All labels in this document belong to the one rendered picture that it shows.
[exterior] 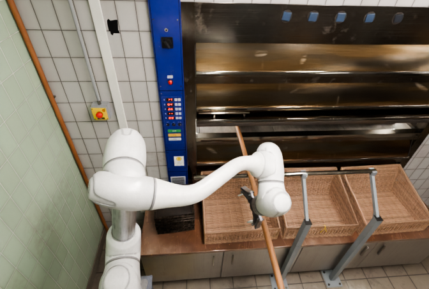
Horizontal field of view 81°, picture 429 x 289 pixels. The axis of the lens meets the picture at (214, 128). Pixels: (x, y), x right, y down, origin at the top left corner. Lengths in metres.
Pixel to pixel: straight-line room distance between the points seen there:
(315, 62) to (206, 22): 0.71
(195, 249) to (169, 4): 1.60
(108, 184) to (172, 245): 1.32
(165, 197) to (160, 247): 1.25
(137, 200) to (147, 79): 0.98
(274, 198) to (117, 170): 0.54
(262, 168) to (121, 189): 0.51
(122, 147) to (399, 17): 1.62
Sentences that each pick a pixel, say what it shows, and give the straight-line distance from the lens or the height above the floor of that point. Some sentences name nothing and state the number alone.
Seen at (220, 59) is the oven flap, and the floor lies 1.79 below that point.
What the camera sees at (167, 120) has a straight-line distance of 1.73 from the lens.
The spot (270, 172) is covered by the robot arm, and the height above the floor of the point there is 1.67.
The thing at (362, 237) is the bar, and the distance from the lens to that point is 2.20.
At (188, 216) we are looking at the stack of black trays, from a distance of 1.92.
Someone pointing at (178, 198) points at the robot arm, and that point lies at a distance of 0.83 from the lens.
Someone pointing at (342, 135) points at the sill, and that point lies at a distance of 2.20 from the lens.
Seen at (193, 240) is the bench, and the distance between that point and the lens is 2.05.
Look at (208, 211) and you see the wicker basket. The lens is 2.16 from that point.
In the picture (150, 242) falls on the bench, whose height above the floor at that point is 0.58.
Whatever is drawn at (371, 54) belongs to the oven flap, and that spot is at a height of 1.82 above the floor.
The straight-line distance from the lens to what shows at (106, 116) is 1.73.
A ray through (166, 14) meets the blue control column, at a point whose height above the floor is 2.04.
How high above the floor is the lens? 2.39
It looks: 38 degrees down
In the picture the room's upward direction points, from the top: 3 degrees clockwise
